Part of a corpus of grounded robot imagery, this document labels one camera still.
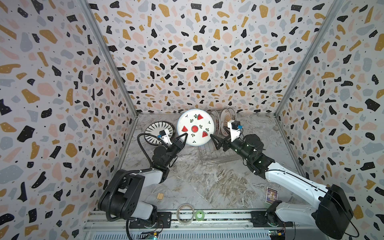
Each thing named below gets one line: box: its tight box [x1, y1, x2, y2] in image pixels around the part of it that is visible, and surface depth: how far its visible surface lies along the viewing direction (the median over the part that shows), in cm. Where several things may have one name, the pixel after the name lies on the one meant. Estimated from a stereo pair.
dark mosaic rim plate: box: [144, 121, 176, 146], surface depth 112 cm
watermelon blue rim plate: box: [177, 109, 215, 147], surface depth 83 cm
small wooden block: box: [156, 193, 164, 200], surface depth 82 cm
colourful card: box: [265, 186, 279, 205], surface depth 83 cm
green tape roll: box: [195, 210, 205, 221], surface depth 77 cm
